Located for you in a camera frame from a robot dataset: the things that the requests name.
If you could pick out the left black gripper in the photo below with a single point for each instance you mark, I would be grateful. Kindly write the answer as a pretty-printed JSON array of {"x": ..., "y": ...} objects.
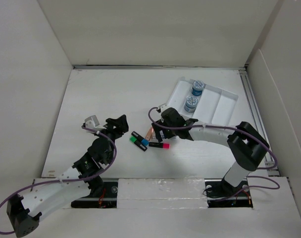
[{"x": 120, "y": 126}]

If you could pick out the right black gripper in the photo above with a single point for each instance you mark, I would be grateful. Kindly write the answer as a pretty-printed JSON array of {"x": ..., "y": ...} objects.
[{"x": 157, "y": 128}]

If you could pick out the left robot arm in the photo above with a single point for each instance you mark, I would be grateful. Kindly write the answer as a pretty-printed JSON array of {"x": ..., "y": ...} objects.
[{"x": 26, "y": 211}]

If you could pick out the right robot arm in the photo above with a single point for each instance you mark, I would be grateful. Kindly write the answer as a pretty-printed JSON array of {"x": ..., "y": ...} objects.
[{"x": 247, "y": 146}]

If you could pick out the orange capped small tube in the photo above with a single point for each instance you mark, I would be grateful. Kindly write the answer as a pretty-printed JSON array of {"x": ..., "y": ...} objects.
[{"x": 149, "y": 134}]

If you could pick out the pink highlighter marker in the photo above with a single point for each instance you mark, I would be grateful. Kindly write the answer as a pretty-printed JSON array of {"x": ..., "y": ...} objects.
[{"x": 159, "y": 145}]

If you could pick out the blue highlighter marker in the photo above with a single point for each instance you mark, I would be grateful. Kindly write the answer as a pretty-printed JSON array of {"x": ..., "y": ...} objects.
[{"x": 140, "y": 138}]

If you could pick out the green highlighter marker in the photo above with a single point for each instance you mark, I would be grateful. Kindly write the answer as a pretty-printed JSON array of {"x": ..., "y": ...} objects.
[{"x": 138, "y": 143}]

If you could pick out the white organizer tray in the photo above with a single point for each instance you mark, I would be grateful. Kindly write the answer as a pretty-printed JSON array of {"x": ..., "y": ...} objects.
[{"x": 215, "y": 105}]

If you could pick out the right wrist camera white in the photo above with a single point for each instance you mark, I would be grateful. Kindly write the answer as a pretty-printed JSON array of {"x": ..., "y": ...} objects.
[{"x": 162, "y": 108}]

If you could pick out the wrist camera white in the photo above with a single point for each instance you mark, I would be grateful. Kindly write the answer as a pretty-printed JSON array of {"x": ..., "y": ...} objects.
[
  {"x": 91, "y": 122},
  {"x": 162, "y": 108}
]

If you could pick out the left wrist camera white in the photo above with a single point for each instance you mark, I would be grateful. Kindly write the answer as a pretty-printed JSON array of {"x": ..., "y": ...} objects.
[{"x": 91, "y": 122}]

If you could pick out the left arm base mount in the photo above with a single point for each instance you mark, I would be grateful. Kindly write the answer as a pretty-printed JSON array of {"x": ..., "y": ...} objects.
[{"x": 104, "y": 196}]

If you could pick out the aluminium rail back edge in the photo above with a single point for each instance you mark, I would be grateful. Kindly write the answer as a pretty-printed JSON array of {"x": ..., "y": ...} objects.
[{"x": 96, "y": 67}]

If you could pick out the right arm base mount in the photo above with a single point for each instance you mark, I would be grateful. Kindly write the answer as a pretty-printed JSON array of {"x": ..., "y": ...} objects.
[{"x": 220, "y": 194}]

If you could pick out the aluminium rail right side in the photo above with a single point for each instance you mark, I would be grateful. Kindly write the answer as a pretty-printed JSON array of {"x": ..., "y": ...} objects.
[{"x": 269, "y": 161}]

